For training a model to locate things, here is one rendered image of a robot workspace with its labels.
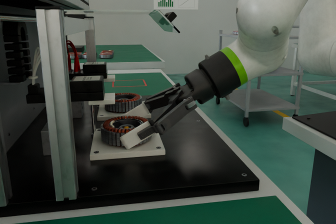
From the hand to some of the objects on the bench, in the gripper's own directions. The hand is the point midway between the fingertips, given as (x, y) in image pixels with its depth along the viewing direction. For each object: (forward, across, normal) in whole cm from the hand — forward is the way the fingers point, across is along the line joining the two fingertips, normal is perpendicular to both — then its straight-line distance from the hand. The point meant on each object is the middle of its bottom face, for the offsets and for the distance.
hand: (128, 128), depth 65 cm
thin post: (+9, +6, +1) cm, 10 cm away
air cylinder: (+15, +24, +4) cm, 29 cm away
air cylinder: (+15, 0, +4) cm, 15 cm away
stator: (+2, 0, -2) cm, 2 cm away
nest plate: (+2, 0, -3) cm, 4 cm away
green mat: (+24, +76, +5) cm, 80 cm away
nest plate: (+2, +24, -3) cm, 24 cm away
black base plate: (+5, +12, -4) cm, 13 cm away
